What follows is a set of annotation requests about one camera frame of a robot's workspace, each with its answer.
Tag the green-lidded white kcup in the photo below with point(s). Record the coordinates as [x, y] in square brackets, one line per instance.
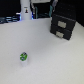
[24, 58]

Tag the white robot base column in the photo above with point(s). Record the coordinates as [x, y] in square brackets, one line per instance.
[25, 10]

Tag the black kcup holder box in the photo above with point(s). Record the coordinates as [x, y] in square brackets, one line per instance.
[63, 20]

